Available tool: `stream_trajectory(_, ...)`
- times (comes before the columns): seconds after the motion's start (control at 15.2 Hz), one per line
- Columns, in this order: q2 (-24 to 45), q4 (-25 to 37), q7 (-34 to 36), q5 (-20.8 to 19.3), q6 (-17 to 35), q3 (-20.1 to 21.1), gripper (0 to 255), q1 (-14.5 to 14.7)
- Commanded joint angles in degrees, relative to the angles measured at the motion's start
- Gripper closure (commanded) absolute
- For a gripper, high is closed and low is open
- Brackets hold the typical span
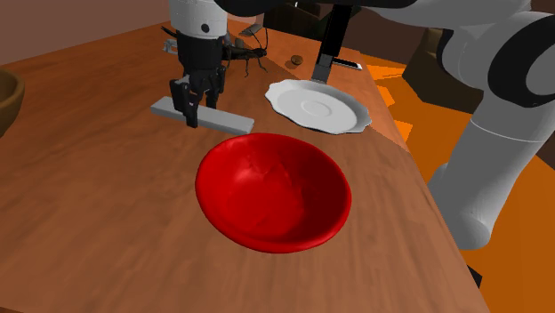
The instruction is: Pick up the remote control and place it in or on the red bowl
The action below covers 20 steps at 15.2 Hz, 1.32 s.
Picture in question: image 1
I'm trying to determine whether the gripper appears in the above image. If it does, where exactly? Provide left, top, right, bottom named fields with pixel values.
left=169, top=30, right=228, bottom=129

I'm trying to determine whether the grey flat bar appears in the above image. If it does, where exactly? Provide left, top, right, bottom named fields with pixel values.
left=149, top=96, right=255, bottom=135

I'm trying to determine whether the white scalloped plate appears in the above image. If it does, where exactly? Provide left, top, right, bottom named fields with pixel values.
left=264, top=78, right=373, bottom=135

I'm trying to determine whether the red bowl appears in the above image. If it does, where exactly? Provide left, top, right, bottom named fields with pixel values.
left=194, top=132, right=353, bottom=254

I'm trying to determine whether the black and white slim tool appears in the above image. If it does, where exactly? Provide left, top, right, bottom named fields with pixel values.
left=331, top=57, right=364, bottom=71

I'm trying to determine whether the brown wooden table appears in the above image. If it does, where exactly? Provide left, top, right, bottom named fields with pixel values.
left=0, top=19, right=492, bottom=313

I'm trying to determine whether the brown wooden bowl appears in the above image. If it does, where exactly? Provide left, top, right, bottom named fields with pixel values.
left=0, top=68, right=26, bottom=139

